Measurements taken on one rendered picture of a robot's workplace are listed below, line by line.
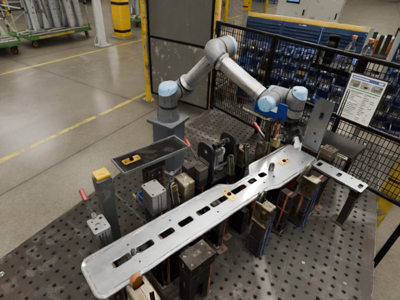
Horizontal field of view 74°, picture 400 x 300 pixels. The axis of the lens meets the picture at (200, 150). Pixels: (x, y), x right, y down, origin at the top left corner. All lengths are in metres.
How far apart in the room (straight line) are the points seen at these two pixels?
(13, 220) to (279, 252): 2.27
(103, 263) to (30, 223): 1.76
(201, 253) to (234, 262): 0.42
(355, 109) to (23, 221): 2.78
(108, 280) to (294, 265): 0.92
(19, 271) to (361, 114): 2.09
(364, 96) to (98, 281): 1.72
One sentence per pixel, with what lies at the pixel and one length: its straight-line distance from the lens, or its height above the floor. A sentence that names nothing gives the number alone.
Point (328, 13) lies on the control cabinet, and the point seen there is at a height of 1.15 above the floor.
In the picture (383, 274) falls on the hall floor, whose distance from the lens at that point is 2.74.
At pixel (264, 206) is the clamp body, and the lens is 1.27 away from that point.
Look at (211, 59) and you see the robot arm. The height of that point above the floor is 1.55.
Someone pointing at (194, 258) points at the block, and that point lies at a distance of 1.07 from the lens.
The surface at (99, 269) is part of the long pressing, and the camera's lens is 1.12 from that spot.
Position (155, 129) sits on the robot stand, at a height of 1.04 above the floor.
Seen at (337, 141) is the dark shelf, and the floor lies 1.03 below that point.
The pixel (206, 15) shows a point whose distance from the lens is 3.72.
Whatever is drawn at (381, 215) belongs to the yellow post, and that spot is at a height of 0.59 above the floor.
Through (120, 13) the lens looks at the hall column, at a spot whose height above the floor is 0.69.
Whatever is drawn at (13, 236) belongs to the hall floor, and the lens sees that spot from 2.79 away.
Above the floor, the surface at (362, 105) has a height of 1.27.
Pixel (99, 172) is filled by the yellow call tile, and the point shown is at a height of 1.16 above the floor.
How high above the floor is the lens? 1.93
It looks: 35 degrees down
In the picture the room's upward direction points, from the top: 4 degrees clockwise
